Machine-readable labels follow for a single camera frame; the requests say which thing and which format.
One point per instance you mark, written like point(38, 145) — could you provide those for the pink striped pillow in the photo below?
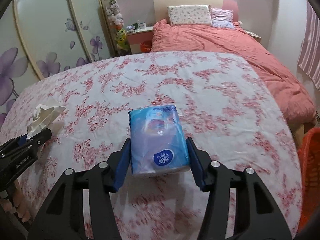
point(222, 18)

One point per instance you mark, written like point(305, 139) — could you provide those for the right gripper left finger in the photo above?
point(61, 214)

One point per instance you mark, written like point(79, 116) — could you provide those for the coral red duvet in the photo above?
point(291, 96)

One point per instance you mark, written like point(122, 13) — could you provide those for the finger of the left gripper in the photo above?
point(40, 136)

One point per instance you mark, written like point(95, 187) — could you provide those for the white mug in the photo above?
point(142, 25)

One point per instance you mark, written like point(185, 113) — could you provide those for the pink white nightstand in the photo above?
point(137, 37)

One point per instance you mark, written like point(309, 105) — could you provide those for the orange plastic basket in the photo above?
point(309, 157)

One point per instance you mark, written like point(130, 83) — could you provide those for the white tissue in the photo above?
point(43, 115)

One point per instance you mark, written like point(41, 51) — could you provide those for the plush toy hanging stack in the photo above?
point(116, 25)

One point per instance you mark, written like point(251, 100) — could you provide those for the blue tissue pack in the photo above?
point(158, 144)

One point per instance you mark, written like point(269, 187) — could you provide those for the floral pink tablecloth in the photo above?
point(221, 101)

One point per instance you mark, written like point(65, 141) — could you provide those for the floral sliding wardrobe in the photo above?
point(40, 38)

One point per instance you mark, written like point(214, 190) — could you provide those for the pink striped curtain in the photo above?
point(308, 60)

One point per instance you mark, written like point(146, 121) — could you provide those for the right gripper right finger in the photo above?
point(257, 215)

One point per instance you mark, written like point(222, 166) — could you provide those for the floral white pillow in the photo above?
point(189, 14)

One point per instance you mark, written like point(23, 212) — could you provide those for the right side nightstand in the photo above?
point(253, 35)

